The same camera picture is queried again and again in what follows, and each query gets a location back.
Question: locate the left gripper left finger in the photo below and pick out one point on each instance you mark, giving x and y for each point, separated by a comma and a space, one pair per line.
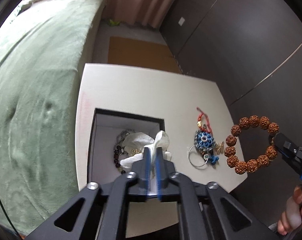
99, 211

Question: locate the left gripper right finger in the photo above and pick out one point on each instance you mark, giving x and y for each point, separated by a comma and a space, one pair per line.
205, 211

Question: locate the white translucent pouch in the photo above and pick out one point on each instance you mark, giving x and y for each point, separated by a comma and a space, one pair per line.
133, 147

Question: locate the black jewelry box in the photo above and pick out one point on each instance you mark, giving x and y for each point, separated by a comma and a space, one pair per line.
143, 218

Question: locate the person's right hand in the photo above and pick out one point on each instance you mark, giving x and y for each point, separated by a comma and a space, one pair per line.
291, 217

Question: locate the blue beaded ornament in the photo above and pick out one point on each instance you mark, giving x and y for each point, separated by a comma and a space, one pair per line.
203, 141

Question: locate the white ottoman table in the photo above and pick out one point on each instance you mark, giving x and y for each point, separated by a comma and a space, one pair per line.
174, 98

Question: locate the dark wood wardrobe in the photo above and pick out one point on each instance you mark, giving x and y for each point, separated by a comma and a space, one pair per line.
252, 49

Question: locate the brown cardboard floor mat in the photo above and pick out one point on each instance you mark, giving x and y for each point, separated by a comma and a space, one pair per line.
137, 53

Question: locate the bed with green blanket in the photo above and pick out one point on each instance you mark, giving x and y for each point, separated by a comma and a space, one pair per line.
43, 51

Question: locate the green object on floor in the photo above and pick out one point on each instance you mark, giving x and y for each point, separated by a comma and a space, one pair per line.
113, 23

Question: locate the silver ring hoop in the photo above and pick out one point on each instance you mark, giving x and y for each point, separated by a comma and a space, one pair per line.
195, 158

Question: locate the red cord charm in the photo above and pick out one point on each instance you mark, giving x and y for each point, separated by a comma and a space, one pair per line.
203, 121

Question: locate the white wall socket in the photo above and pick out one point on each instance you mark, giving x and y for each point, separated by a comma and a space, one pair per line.
181, 21

